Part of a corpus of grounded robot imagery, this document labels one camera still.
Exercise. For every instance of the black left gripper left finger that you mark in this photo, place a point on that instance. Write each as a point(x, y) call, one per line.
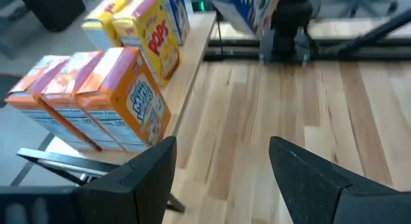
point(135, 192)

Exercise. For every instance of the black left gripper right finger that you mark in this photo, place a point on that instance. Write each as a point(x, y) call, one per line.
point(321, 198)

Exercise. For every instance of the orange Mini-Wheats cereal box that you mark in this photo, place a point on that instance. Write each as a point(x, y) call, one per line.
point(128, 99)
point(29, 86)
point(67, 86)

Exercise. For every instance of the yellow Corn Pops cereal box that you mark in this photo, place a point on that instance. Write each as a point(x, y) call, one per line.
point(154, 41)
point(99, 22)

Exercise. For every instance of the blue Frosted Flakes cereal box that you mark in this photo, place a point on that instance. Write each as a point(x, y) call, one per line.
point(244, 7)
point(180, 15)

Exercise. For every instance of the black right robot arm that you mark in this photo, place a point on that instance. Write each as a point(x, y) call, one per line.
point(289, 25)

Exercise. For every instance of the office chair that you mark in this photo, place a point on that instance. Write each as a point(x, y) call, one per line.
point(359, 2)

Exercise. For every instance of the black bin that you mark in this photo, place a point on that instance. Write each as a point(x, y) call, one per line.
point(51, 9)

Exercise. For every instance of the black box with green lights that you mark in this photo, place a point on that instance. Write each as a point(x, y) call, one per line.
point(201, 1)

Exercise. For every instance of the black aluminium rig frame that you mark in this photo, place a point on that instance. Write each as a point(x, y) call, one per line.
point(369, 52)

